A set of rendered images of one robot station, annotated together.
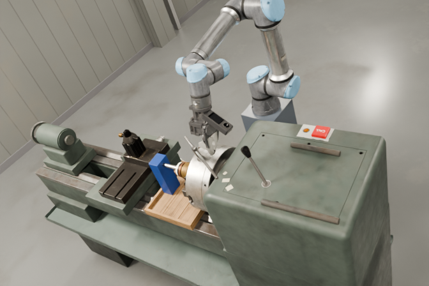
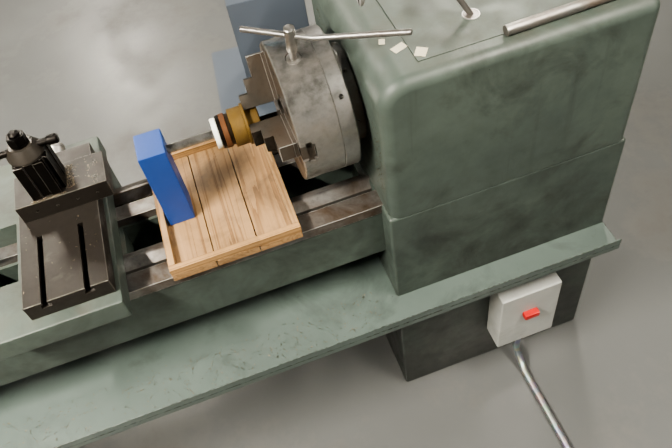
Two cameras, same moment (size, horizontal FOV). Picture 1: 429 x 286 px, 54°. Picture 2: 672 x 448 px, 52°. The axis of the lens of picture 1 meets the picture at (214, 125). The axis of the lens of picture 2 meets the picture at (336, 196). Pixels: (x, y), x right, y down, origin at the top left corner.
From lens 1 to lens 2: 1.26 m
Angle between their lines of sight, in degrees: 40
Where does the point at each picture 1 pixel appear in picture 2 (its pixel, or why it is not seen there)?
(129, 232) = (91, 389)
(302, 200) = not seen: outside the picture
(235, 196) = (448, 54)
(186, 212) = (260, 219)
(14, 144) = not seen: outside the picture
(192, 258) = (274, 324)
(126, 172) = (55, 237)
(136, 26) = not seen: outside the picture
